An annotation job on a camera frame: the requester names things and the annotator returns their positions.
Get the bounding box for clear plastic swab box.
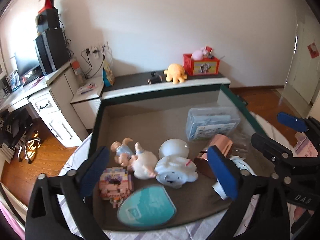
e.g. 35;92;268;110
185;107;240;141

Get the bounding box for white round piggy bank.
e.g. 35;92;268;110
158;139;189;159

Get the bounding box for white unicorn toy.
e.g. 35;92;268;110
155;155;198;189

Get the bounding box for pig figurine toy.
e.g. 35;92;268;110
130;142;158;180

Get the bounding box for baby doll blue clothes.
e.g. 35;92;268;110
111;138;133;167

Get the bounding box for person's hand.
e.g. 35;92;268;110
291;206;314;233

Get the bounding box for white door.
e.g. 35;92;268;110
281;14;319;118

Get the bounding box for white striped quilt cover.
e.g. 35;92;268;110
57;112;296;239

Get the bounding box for rose gold cup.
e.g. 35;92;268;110
194;134;233;179

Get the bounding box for pink block toy house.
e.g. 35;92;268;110
99;167;133;209

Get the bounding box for black office chair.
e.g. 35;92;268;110
1;108;42;164

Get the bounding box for red toy crate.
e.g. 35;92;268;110
183;54;220;76

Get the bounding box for pink storage box green rim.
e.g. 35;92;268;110
89;85;274;232

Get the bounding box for white desk with drawers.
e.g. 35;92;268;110
1;58;88;147

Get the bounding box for low white black cabinet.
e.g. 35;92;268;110
71;72;231;129

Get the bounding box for pink plush in crate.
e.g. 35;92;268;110
191;48;208;61

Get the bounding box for yellow octopus plush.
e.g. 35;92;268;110
164;63;188;84

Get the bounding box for computer monitor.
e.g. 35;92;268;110
15;43;40;77

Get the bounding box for black computer tower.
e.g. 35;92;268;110
35;28;70;75

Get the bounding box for black speaker box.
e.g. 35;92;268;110
36;8;60;33

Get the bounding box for wall power sockets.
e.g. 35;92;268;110
88;41;110;58

